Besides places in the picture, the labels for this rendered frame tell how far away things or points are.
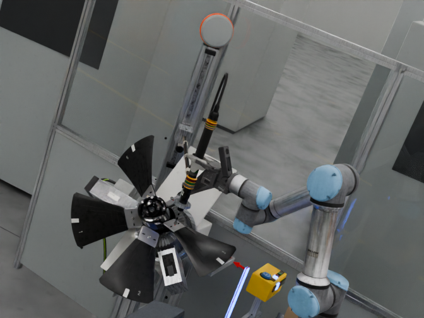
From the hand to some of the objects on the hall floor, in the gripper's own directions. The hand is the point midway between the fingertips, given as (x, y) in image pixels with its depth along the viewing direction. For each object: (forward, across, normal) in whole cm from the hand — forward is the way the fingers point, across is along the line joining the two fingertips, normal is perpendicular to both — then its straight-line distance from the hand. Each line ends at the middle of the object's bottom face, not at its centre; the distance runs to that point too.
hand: (193, 154), depth 250 cm
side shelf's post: (+7, +55, -149) cm, 159 cm away
